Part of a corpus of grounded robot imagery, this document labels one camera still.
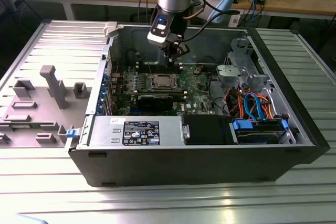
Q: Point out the white label tag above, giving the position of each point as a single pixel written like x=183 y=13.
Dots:
x=235 y=20

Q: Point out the silver green CPU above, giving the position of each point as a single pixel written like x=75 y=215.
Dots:
x=164 y=81

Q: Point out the hard disk blue carrier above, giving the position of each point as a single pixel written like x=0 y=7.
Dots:
x=257 y=132

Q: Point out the silver metal drive cage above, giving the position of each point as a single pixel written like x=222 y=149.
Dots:
x=231 y=70

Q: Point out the grey power supply unit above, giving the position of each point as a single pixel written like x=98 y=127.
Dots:
x=110 y=132

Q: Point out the black open PC case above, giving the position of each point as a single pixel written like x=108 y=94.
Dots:
x=183 y=166

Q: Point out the green motherboard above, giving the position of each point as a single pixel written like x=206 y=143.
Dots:
x=194 y=95

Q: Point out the pale grey case latch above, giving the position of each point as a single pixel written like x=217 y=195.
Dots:
x=110 y=28

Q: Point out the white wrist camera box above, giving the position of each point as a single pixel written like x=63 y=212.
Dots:
x=160 y=28

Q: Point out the round coin cell battery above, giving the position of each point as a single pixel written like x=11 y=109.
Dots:
x=197 y=70

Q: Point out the small black box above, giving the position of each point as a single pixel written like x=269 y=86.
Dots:
x=260 y=0

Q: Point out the blue plastic case latch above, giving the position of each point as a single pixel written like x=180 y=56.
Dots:
x=72 y=133

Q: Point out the grey plastic parts rack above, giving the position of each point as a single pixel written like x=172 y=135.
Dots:
x=39 y=108

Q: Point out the pale blue rounded object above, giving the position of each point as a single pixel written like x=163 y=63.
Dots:
x=31 y=218

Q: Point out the blue expansion slot clip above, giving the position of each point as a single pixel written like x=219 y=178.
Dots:
x=99 y=108
x=102 y=95
x=105 y=78

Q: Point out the installed RAM stick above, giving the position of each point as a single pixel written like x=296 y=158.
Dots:
x=178 y=97

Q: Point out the black RAM slot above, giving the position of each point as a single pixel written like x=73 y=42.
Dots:
x=160 y=90
x=160 y=93
x=158 y=64
x=158 y=72
x=158 y=69

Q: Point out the green RAM stick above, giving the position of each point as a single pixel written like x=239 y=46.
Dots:
x=23 y=127

